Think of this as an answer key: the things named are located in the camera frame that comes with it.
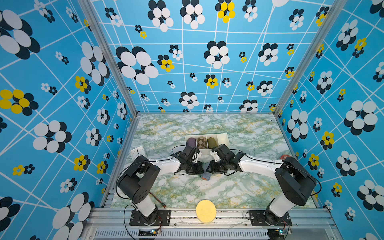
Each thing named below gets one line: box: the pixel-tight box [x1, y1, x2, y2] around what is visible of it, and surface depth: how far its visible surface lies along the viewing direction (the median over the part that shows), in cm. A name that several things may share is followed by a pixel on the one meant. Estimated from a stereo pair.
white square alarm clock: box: [130, 146, 148, 161], surface depth 96 cm
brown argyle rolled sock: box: [197, 136, 208, 150], surface depth 98 cm
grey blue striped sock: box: [200, 169, 211, 181], surface depth 86 cm
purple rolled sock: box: [186, 137, 197, 149], surface depth 99 cm
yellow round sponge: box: [196, 199, 217, 224], surface depth 75 cm
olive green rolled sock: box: [207, 136, 218, 149], surface depth 99 cm
